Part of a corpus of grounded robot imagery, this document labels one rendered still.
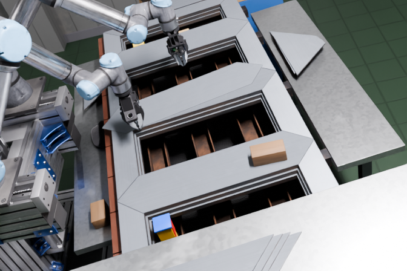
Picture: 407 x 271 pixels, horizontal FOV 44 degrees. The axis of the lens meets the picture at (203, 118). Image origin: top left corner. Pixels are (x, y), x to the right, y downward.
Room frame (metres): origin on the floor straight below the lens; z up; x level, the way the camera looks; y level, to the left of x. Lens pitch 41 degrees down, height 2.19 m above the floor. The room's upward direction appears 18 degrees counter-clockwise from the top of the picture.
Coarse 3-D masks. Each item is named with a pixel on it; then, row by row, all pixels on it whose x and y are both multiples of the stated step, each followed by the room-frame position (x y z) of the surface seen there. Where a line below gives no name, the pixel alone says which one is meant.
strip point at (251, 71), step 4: (240, 64) 1.79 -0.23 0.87; (244, 64) 1.78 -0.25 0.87; (248, 64) 1.77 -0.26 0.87; (252, 64) 1.76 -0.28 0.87; (256, 64) 1.75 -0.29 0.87; (244, 68) 1.75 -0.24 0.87; (248, 68) 1.74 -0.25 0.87; (252, 68) 1.73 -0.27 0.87; (256, 68) 1.72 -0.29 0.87; (260, 68) 1.71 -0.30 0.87; (244, 72) 1.72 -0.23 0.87; (248, 72) 1.71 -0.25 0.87; (252, 72) 1.71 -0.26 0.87; (256, 72) 1.70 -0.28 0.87; (248, 76) 1.69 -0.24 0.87; (252, 76) 1.68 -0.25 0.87; (252, 80) 1.65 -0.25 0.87
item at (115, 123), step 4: (116, 112) 1.73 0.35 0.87; (112, 116) 1.71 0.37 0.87; (116, 116) 1.70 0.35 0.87; (120, 116) 1.70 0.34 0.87; (108, 120) 1.69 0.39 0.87; (112, 120) 1.68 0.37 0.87; (116, 120) 1.68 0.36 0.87; (120, 120) 1.67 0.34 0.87; (108, 124) 1.67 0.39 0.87; (112, 124) 1.66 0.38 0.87; (116, 124) 1.65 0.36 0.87; (120, 124) 1.64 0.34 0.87; (112, 128) 1.63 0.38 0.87; (116, 128) 1.62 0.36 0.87; (120, 128) 1.62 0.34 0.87; (124, 132) 1.58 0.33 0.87
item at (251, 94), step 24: (216, 48) 2.02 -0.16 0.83; (240, 48) 1.93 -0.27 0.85; (144, 72) 2.02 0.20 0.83; (264, 72) 1.68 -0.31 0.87; (240, 96) 1.58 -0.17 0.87; (264, 96) 1.55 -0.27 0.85; (168, 120) 1.58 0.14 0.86; (192, 120) 1.57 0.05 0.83; (144, 168) 1.40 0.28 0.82; (288, 168) 1.13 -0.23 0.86; (216, 192) 1.14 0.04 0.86; (240, 192) 1.12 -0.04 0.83; (144, 216) 1.13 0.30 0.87
